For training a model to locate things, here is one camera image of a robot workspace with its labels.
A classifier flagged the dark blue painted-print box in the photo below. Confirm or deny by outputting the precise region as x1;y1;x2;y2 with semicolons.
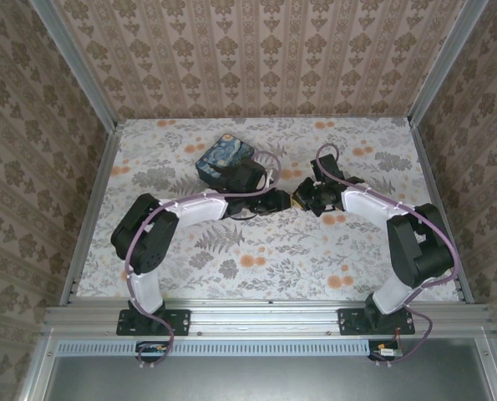
195;133;256;188

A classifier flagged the grey metal sheet panel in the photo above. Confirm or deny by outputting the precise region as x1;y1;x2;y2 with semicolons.
16;337;497;401

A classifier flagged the aluminium frame cross rail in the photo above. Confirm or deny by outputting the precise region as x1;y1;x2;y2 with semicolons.
42;297;496;338

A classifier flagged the aluminium frame side rail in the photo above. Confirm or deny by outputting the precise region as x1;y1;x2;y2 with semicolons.
409;117;474;304
58;119;124;306

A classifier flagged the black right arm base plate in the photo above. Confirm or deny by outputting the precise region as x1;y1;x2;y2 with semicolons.
338;307;417;337

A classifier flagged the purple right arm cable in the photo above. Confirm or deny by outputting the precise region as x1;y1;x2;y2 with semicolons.
316;144;459;367

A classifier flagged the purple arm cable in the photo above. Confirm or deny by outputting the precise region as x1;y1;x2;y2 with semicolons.
124;150;284;365
316;144;459;367

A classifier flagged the white slotted cable duct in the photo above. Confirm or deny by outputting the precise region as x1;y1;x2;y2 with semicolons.
58;338;373;353

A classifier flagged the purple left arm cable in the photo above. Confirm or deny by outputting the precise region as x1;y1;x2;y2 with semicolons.
124;150;284;365

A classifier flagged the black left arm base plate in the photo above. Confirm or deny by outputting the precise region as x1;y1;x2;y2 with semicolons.
116;307;191;337

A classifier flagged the aluminium frame upright post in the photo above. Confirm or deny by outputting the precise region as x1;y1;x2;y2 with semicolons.
30;0;120;129
407;0;485;124

